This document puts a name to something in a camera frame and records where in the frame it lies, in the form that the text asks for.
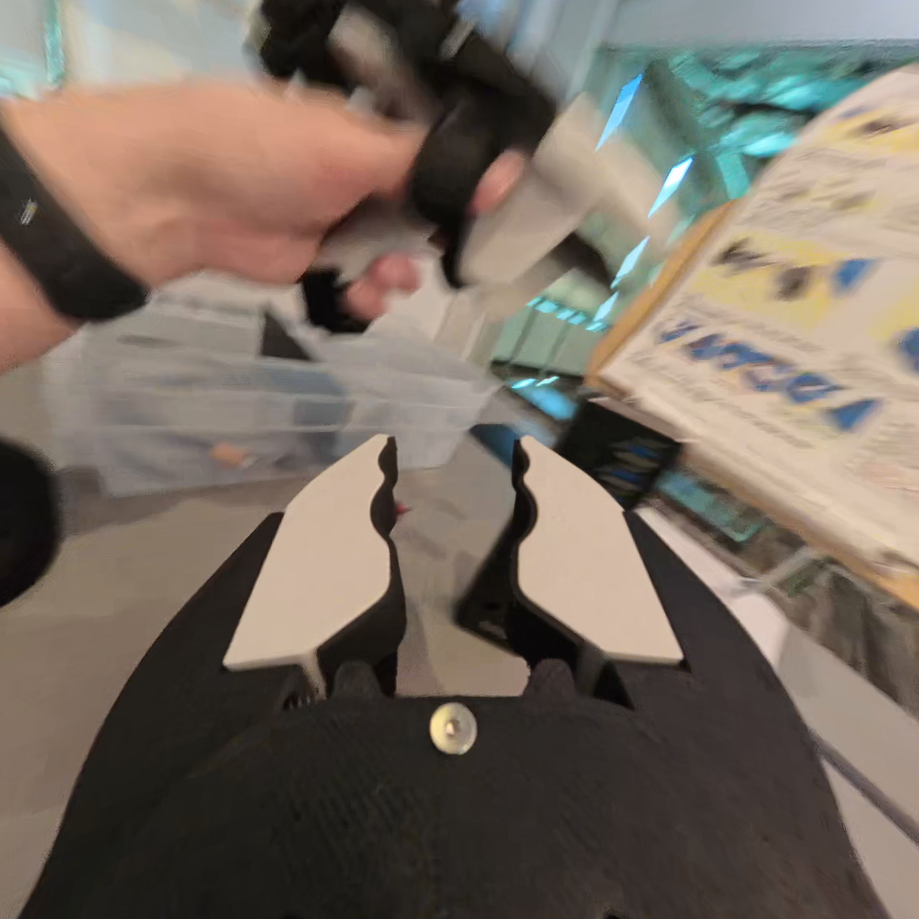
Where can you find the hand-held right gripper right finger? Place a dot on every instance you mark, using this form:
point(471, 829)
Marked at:
point(596, 574)

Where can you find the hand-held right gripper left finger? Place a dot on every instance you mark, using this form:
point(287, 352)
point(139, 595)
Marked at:
point(316, 574)

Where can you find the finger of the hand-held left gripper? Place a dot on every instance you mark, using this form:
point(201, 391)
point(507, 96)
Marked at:
point(567, 165)
point(502, 244)

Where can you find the dark grey usb hub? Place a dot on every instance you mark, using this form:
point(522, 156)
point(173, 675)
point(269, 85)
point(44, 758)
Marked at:
point(624, 459)

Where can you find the clear plastic box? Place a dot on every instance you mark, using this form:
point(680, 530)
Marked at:
point(287, 402)

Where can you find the person's left hand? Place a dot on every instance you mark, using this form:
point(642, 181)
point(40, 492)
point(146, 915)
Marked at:
point(215, 187)

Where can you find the instruction sheet on stand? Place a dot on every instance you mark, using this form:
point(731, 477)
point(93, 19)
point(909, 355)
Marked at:
point(646, 301)

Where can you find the printed instruction sheet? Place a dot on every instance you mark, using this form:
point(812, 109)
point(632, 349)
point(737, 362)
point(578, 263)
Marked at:
point(790, 323)

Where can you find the black chair armrest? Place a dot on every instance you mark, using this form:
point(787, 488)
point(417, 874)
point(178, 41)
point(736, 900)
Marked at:
point(21, 524)

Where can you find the black wristband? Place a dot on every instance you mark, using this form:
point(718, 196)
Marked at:
point(57, 251)

